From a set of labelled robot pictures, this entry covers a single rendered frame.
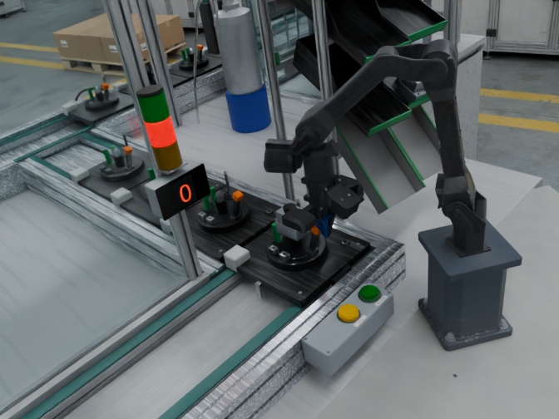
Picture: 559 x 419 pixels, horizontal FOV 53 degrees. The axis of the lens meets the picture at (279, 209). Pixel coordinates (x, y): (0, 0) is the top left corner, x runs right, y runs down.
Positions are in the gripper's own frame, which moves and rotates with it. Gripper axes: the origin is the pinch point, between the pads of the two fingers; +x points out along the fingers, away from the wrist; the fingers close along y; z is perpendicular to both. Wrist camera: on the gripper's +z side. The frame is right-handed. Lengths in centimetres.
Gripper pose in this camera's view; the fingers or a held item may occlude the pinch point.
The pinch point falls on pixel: (324, 223)
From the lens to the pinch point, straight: 115.6
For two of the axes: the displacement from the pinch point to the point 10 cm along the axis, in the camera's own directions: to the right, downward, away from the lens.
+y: 6.8, -4.8, 5.5
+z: 7.1, 2.9, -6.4
